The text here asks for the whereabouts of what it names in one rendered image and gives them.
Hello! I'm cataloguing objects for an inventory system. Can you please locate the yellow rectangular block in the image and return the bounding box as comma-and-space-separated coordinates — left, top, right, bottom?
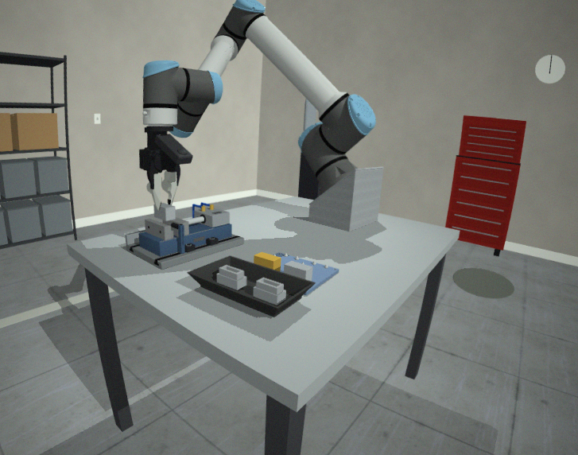
254, 252, 281, 271

